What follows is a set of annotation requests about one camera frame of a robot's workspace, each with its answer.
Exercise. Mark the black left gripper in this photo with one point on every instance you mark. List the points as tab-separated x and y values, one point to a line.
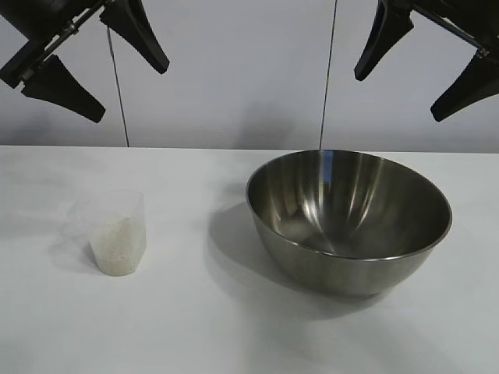
58	37

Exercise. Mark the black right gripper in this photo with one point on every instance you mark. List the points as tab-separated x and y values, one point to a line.
468	19

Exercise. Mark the clear plastic measuring cup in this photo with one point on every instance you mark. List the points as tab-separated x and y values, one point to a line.
117	206

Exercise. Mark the white rice grains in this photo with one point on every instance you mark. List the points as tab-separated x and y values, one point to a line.
117	249

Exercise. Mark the stainless steel mixing bowl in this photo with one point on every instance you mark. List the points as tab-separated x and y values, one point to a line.
351	272

